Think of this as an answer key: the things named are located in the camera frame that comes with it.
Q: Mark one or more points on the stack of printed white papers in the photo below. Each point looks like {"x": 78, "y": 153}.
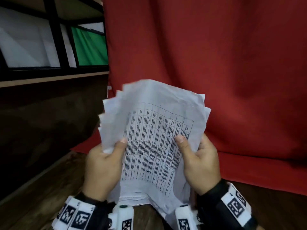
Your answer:
{"x": 153, "y": 141}

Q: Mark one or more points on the dark brown wooden panel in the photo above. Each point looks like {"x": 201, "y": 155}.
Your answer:
{"x": 48, "y": 131}

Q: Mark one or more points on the person's right thumb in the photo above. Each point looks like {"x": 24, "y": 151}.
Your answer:
{"x": 184, "y": 147}

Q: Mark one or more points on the green sheet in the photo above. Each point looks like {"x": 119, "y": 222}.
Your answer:
{"x": 90, "y": 46}

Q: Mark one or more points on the red fabric curtain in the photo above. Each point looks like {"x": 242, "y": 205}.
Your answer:
{"x": 215, "y": 81}

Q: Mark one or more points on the person's left hand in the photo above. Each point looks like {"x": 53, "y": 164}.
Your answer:
{"x": 102, "y": 170}

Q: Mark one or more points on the black metal shelf frame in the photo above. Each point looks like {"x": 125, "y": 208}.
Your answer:
{"x": 55, "y": 38}

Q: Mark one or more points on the person's left thumb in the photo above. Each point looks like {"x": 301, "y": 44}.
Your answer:
{"x": 119, "y": 147}

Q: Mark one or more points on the white sheet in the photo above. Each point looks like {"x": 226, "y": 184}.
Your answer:
{"x": 26, "y": 43}

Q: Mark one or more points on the person's right hand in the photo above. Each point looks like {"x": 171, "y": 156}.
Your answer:
{"x": 203, "y": 165}

